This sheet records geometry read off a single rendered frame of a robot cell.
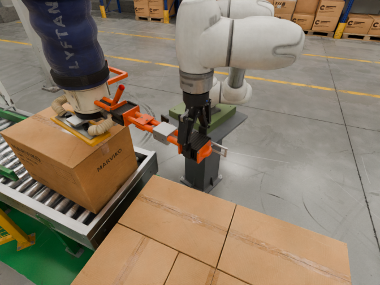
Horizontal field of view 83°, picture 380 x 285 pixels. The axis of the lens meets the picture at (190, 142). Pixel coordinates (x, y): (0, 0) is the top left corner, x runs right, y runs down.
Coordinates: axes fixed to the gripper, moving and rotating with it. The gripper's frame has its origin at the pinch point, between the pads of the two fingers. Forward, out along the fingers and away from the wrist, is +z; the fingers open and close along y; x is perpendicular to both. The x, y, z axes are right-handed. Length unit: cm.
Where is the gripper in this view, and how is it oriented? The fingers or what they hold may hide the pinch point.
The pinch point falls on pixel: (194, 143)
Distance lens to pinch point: 72.4
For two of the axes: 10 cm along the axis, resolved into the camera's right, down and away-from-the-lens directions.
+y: -6.0, 5.2, -6.1
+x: 8.0, 3.9, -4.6
